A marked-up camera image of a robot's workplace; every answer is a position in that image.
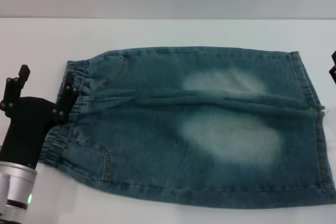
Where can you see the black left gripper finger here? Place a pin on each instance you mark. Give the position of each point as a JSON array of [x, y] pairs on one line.
[[13, 90], [67, 100]]

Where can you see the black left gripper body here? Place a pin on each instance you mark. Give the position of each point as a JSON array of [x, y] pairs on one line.
[[26, 129]]

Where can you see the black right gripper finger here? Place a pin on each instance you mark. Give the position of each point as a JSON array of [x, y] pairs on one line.
[[334, 73]]

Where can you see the blue denim shorts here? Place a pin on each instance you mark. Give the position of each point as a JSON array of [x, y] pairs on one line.
[[199, 134]]

